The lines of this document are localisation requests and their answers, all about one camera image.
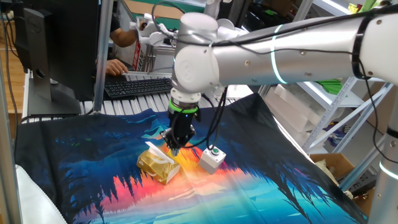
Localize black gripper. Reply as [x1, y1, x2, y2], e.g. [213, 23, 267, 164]
[160, 111, 197, 156]

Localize white napkin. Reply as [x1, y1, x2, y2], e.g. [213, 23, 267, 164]
[145, 141, 175, 165]

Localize bare person forearm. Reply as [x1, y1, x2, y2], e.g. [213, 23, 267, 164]
[109, 27, 138, 49]

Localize bare person hand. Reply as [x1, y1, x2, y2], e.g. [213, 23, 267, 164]
[105, 58, 129, 77]

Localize gold tissue pack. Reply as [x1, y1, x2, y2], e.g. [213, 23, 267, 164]
[136, 149, 181, 186]

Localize white box with green button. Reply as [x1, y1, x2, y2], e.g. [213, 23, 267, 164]
[198, 146, 227, 175]

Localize black keyboard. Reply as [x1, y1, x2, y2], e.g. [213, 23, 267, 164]
[103, 77, 174, 99]

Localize colourful forest print cloth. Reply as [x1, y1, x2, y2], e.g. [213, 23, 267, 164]
[14, 92, 369, 224]

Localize white box with red side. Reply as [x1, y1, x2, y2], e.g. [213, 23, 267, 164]
[113, 40, 147, 72]

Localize white plastic device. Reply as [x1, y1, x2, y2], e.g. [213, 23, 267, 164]
[129, 17, 178, 47]

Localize white foam blocks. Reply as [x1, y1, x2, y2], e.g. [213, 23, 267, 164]
[264, 83, 330, 141]

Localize white round plastic shell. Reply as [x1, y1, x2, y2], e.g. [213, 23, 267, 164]
[216, 17, 249, 40]

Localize brown cardboard sheet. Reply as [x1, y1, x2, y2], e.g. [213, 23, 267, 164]
[123, 0, 184, 20]

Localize black computer monitor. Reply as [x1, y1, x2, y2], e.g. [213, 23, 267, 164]
[12, 0, 101, 116]

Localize white stitched chair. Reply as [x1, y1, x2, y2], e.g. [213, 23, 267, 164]
[15, 164, 68, 224]

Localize brown cardboard box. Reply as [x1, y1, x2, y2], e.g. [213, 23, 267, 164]
[309, 152, 379, 218]

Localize green plastic item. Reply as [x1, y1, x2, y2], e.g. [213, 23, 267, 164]
[316, 79, 343, 96]

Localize white metal shelf rack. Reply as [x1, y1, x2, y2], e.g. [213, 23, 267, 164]
[292, 0, 396, 153]

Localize bluish aluminium beam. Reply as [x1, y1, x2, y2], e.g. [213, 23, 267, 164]
[338, 133, 388, 191]

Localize black flat device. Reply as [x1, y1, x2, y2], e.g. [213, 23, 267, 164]
[337, 166, 379, 195]

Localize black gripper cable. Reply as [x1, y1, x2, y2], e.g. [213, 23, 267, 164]
[169, 86, 229, 150]

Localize silver aluminium post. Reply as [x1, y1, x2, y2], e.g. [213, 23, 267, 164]
[93, 0, 114, 113]
[0, 58, 22, 224]

